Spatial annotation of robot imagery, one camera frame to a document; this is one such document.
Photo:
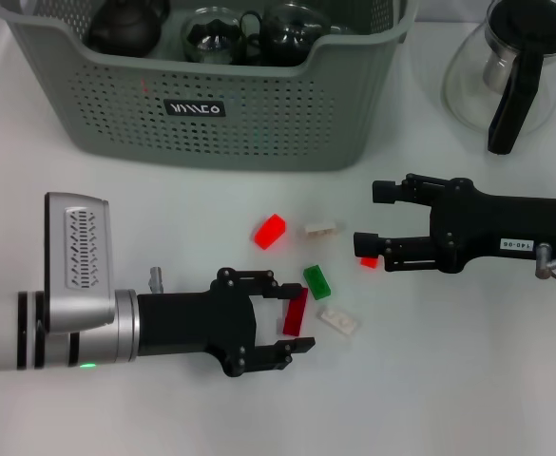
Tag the orange-red sloped brick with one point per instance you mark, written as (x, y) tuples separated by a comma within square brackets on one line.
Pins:
[(269, 232)]

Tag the small red brick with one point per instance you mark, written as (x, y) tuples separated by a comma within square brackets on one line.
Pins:
[(369, 263)]

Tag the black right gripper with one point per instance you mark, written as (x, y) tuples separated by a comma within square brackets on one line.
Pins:
[(496, 228)]

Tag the black teapot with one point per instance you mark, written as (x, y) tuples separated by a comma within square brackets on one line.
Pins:
[(125, 28)]

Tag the green studded brick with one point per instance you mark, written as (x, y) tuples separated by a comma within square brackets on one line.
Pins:
[(317, 282)]

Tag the white flat studded plate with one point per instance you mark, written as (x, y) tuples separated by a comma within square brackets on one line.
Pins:
[(339, 320)]

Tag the white hollow brick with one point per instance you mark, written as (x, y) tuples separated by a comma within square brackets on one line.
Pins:
[(322, 231)]

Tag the grey perforated storage bin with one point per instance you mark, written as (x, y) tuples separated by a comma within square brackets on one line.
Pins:
[(258, 119)]

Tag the dark red long brick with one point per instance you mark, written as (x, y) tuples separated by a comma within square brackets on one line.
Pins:
[(295, 316)]

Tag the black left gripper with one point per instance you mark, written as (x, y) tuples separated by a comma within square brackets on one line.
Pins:
[(187, 323)]

